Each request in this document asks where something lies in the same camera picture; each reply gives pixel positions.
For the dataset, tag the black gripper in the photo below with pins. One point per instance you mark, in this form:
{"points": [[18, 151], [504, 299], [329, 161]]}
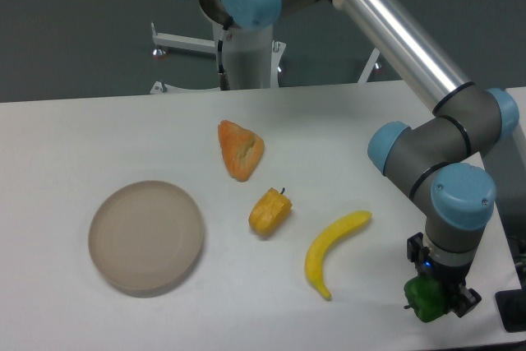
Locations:
{"points": [[448, 268]]}

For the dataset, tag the black device at table edge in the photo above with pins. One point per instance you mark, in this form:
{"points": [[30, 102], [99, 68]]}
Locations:
{"points": [[511, 307]]}

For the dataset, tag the beige round plate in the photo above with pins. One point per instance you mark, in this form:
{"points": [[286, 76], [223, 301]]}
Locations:
{"points": [[146, 237]]}

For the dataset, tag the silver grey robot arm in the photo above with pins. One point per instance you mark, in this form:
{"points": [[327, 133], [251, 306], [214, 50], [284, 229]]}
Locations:
{"points": [[427, 164]]}

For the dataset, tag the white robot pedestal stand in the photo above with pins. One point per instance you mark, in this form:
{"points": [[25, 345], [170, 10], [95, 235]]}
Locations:
{"points": [[244, 59]]}

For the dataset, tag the yellow toy banana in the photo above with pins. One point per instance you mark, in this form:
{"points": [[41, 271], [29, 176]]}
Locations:
{"points": [[325, 241]]}

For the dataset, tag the yellow toy pepper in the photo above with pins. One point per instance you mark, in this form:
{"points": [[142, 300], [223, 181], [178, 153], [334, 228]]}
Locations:
{"points": [[269, 212]]}

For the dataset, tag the green toy pepper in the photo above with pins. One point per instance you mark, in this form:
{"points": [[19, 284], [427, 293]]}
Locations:
{"points": [[426, 297]]}

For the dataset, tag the orange toy pepper half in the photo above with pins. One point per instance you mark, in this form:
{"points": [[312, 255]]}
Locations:
{"points": [[241, 149]]}

